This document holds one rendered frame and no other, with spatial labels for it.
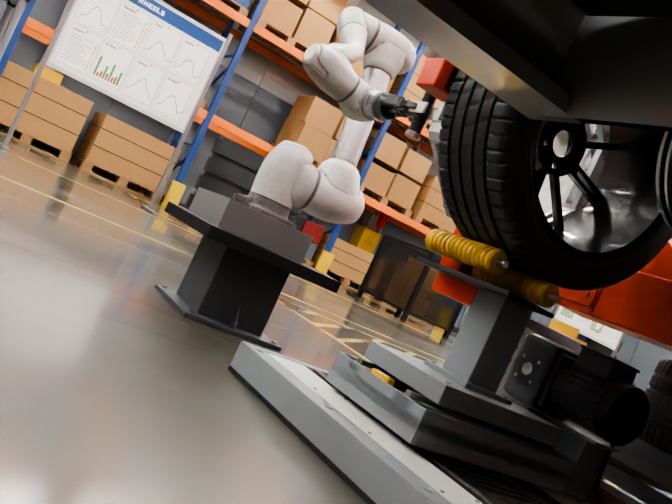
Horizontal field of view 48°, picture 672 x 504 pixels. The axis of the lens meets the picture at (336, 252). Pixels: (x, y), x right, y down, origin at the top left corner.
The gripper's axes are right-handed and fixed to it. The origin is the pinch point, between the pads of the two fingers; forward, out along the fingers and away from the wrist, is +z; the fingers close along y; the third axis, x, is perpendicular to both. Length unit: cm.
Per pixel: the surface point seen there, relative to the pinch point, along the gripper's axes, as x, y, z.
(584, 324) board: 17, -754, -542
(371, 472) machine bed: -78, 23, 69
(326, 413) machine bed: -75, 23, 49
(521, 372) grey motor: -53, -39, 34
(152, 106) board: 12, -87, -567
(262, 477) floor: -83, 45, 71
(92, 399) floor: -83, 71, 55
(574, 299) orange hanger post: -28, -59, 22
